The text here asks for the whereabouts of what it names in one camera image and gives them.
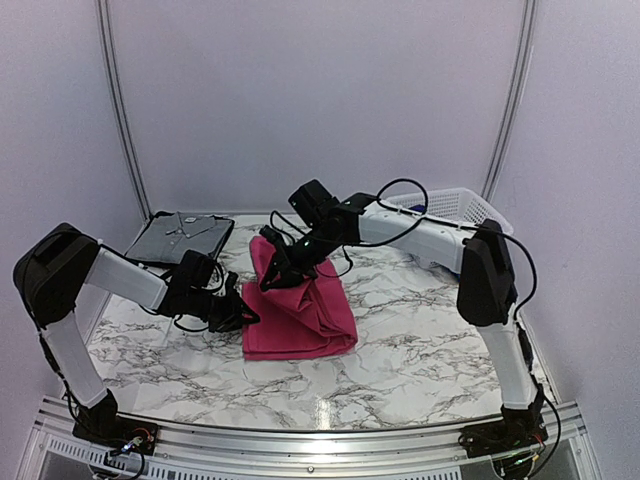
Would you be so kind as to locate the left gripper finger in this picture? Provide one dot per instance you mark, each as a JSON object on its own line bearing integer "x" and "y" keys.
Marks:
{"x": 244, "y": 314}
{"x": 230, "y": 283}

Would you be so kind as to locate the white plastic laundry basket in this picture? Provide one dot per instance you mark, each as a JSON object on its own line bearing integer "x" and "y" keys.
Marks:
{"x": 454, "y": 205}

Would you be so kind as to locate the folded grey polo shirt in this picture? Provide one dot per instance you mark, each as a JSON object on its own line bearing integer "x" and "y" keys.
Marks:
{"x": 168, "y": 236}

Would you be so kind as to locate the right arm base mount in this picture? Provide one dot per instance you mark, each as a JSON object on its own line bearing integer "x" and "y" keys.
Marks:
{"x": 516, "y": 429}

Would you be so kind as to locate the pink trousers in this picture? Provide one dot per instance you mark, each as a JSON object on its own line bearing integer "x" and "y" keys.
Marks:
{"x": 308, "y": 321}

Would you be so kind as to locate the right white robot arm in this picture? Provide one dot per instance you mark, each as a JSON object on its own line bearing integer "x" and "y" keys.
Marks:
{"x": 487, "y": 297}

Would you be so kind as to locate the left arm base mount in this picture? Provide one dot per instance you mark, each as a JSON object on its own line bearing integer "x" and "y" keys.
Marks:
{"x": 122, "y": 434}

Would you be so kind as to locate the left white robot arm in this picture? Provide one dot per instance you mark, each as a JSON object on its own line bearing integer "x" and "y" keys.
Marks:
{"x": 51, "y": 275}

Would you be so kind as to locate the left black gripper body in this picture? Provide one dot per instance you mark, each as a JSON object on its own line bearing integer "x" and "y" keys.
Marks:
{"x": 221, "y": 316}

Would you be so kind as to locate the aluminium front frame rail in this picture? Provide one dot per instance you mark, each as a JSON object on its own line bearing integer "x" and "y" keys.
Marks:
{"x": 192, "y": 451}

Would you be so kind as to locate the right aluminium corner post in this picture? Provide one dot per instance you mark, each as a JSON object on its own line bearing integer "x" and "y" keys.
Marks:
{"x": 515, "y": 92}

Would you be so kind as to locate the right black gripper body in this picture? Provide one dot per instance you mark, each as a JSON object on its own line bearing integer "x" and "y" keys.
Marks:
{"x": 307, "y": 255}

